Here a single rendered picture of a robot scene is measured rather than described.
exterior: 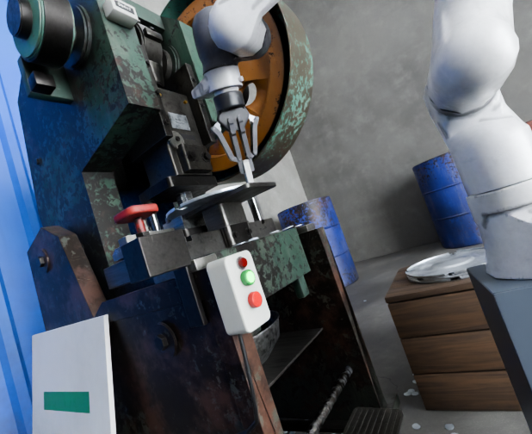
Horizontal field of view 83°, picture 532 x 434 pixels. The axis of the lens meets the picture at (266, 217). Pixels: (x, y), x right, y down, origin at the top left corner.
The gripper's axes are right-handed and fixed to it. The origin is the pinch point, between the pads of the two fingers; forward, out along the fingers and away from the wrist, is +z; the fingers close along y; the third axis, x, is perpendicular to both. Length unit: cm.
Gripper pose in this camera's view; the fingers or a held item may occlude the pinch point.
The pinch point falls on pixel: (247, 172)
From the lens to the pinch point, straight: 81.0
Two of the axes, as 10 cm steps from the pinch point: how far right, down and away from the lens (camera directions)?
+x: -2.9, -1.6, 9.4
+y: 9.3, -2.9, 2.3
